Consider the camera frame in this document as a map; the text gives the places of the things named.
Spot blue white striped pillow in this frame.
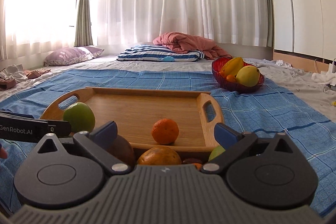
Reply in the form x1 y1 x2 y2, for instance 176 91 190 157
117 45 205 62

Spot red jujube date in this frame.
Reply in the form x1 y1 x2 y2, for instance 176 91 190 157
182 158 202 170

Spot yellow starfruit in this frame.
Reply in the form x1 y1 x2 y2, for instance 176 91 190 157
219 57 244 78

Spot purple pillow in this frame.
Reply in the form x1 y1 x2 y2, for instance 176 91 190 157
43 46 104 67

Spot large brownish orange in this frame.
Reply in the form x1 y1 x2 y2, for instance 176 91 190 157
137 146 182 165

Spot crumpled clothes at left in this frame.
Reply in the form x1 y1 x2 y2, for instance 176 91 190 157
1 64 51 91

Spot red glass fruit bowl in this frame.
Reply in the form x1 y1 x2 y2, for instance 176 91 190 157
212 57 265 93

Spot pink folded blanket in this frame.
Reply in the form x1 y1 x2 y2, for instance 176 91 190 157
153 32 232 60

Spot small orange in bowl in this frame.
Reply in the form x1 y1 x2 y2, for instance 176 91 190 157
226 75 236 83

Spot blue checked cloth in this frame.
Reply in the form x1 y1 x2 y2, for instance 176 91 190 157
1 69 335 216

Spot dark purple passion fruit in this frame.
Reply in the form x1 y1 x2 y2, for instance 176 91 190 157
106 135 135 166

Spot wooden serving tray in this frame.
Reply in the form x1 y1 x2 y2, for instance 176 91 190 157
42 87 224 153

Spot white charger and cable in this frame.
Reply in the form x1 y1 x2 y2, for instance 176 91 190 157
313 57 336 92

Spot green apple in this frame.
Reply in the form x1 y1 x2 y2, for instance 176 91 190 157
208 145 226 161
63 102 96 133

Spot grey bed sheet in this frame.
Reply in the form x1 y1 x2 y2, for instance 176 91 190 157
1 56 335 122

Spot white wardrobe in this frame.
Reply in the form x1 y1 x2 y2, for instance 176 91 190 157
273 0 335 60

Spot orange tangerine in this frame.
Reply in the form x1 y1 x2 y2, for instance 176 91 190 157
151 118 179 145

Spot yellow mango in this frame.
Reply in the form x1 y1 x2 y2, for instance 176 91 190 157
236 65 260 87

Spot green drape curtain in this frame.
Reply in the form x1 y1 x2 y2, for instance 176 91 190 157
74 0 93 47

